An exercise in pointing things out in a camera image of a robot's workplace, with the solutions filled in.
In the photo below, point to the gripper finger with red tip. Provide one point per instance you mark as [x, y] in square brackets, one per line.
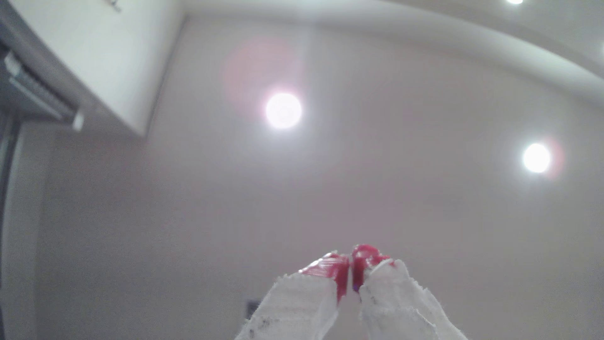
[297, 307]
[396, 307]

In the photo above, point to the round ceiling light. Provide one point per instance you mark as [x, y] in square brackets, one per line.
[536, 158]
[283, 111]

